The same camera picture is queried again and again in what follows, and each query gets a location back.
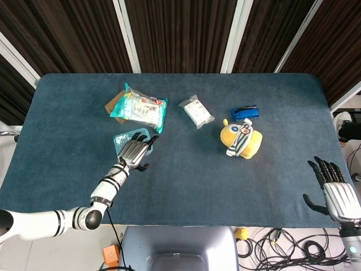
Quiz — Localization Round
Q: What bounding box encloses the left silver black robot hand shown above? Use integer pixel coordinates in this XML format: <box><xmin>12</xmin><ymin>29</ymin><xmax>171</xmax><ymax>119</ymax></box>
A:
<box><xmin>117</xmin><ymin>130</ymin><xmax>160</xmax><ymax>172</ymax></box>

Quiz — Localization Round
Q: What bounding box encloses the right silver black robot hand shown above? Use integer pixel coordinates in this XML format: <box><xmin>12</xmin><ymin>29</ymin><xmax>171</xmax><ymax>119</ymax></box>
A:
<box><xmin>302</xmin><ymin>156</ymin><xmax>361</xmax><ymax>226</ymax></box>

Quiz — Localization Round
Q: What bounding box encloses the teal plastic container lid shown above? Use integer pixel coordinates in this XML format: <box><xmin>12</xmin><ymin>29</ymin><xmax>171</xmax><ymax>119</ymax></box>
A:
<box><xmin>112</xmin><ymin>127</ymin><xmax>155</xmax><ymax>156</ymax></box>

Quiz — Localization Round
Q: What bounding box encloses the brown cardboard piece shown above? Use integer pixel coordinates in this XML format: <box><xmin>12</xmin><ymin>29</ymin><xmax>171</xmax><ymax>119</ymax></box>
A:
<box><xmin>104</xmin><ymin>89</ymin><xmax>127</xmax><ymax>125</ymax></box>

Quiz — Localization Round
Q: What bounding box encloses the orange wooden block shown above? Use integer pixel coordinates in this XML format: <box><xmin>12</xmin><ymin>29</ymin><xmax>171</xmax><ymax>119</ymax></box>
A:
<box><xmin>102</xmin><ymin>244</ymin><xmax>121</xmax><ymax>266</ymax></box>

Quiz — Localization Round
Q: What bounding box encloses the teal white snack bag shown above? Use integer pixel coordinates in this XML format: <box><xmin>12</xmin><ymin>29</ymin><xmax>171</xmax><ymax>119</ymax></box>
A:
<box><xmin>109</xmin><ymin>82</ymin><xmax>168</xmax><ymax>134</ymax></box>

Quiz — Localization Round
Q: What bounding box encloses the blue table cloth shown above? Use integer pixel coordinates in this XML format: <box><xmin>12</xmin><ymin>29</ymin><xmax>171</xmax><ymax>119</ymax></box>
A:
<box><xmin>0</xmin><ymin>73</ymin><xmax>361</xmax><ymax>229</ymax></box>

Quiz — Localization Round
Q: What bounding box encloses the white packet in clear bag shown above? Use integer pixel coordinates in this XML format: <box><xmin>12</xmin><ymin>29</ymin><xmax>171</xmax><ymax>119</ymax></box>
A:
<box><xmin>178</xmin><ymin>94</ymin><xmax>215</xmax><ymax>130</ymax></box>

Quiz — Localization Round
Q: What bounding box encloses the grey robot torso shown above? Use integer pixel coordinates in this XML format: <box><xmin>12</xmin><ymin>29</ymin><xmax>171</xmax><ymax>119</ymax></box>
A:
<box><xmin>117</xmin><ymin>225</ymin><xmax>240</xmax><ymax>271</ymax></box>

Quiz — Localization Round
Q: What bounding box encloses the yellow plush toy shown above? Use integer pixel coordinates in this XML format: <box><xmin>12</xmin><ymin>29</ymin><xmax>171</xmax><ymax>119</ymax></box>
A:
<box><xmin>219</xmin><ymin>118</ymin><xmax>263</xmax><ymax>160</ymax></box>

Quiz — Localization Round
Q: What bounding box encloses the yellow ball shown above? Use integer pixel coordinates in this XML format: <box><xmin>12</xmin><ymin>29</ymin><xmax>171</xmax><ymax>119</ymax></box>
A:
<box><xmin>234</xmin><ymin>227</ymin><xmax>249</xmax><ymax>241</ymax></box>

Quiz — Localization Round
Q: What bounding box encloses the blue foil packet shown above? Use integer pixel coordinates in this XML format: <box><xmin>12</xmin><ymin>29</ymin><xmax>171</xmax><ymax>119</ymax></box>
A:
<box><xmin>230</xmin><ymin>104</ymin><xmax>261</xmax><ymax>123</ymax></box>

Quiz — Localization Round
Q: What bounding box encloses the metal chair part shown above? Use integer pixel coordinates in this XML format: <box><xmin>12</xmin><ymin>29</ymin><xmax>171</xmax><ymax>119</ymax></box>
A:
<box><xmin>0</xmin><ymin>130</ymin><xmax>20</xmax><ymax>143</ymax></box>

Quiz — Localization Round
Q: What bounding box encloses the black floor cable tangle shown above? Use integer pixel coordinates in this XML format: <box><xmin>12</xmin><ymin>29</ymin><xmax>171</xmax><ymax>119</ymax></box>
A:
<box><xmin>236</xmin><ymin>227</ymin><xmax>356</xmax><ymax>268</ymax></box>

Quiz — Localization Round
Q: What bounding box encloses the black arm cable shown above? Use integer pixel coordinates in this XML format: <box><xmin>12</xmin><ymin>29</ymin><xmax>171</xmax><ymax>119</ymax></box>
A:
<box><xmin>95</xmin><ymin>207</ymin><xmax>133</xmax><ymax>271</ymax></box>

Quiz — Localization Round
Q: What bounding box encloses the white partition frame post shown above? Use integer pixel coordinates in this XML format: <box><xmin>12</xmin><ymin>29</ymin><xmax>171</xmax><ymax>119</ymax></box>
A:
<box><xmin>112</xmin><ymin>0</ymin><xmax>142</xmax><ymax>73</ymax></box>
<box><xmin>329</xmin><ymin>83</ymin><xmax>361</xmax><ymax>113</ymax></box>
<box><xmin>0</xmin><ymin>30</ymin><xmax>41</xmax><ymax>89</ymax></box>
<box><xmin>274</xmin><ymin>0</ymin><xmax>324</xmax><ymax>73</ymax></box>
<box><xmin>219</xmin><ymin>0</ymin><xmax>246</xmax><ymax>73</ymax></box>

